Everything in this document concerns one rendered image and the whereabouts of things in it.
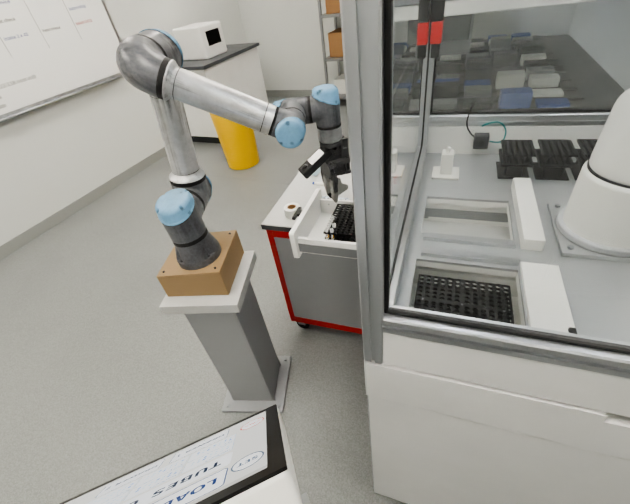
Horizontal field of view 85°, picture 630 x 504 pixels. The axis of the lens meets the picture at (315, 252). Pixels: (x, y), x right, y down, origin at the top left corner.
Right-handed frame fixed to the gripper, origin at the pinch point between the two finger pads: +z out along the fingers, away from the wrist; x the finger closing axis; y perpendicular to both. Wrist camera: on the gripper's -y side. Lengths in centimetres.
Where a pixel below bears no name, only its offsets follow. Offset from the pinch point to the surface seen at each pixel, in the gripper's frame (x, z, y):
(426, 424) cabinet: -68, 24, -13
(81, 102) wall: 320, 11, -104
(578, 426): -86, 8, 5
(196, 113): 357, 57, -1
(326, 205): 9.5, 9.0, 2.0
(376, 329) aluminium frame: -61, -10, -21
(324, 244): -12.4, 8.0, -9.9
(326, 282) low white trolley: 13, 52, -2
